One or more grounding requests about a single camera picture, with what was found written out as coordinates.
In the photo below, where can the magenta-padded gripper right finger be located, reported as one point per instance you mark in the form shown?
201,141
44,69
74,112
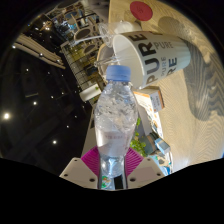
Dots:
145,168

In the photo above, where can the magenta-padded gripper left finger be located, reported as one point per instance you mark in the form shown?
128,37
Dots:
80,168

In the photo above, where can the clear blue-capped water bottle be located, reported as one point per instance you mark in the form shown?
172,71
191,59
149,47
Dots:
115,116

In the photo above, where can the green potted plant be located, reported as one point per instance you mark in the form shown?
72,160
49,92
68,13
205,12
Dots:
140,145

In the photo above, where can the small light blue box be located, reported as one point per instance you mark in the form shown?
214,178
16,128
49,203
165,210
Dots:
162,145

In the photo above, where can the white rectangular box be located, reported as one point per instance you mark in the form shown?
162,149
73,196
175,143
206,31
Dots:
151,100

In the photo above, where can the group of ceiling lights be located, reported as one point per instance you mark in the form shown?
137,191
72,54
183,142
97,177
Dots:
6,116

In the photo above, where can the group of dining chairs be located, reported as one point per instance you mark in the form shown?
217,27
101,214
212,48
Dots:
81,33

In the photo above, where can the clear plastic cup with straw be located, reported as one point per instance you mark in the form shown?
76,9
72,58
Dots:
121,28

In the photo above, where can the flat round red coaster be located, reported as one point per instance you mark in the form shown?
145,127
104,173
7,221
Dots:
141,10

